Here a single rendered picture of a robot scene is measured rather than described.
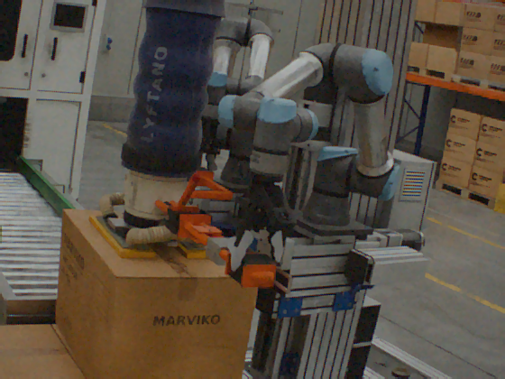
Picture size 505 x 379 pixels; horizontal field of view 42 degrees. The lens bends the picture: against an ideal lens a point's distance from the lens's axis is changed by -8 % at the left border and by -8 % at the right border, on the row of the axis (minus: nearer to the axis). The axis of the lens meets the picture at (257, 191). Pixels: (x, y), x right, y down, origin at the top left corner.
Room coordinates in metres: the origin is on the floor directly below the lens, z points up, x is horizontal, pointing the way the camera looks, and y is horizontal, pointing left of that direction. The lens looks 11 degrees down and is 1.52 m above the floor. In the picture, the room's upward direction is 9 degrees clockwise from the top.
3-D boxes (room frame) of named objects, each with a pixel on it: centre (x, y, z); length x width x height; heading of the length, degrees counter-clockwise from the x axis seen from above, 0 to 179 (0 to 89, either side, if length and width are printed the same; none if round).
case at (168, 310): (1.96, 0.28, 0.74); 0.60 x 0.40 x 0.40; 30
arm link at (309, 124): (1.55, -0.04, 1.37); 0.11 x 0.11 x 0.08; 64
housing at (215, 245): (1.56, 0.05, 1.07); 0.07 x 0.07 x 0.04; 30
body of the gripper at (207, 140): (2.32, 0.19, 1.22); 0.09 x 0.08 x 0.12; 30
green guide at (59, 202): (3.69, 1.11, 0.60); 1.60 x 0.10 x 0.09; 34
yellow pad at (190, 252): (2.01, 0.20, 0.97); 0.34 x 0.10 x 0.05; 30
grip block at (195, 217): (1.74, 0.16, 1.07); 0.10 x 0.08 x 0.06; 120
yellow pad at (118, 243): (1.91, 0.37, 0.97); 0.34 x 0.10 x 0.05; 30
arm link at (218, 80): (2.33, 0.20, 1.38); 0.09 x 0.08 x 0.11; 1
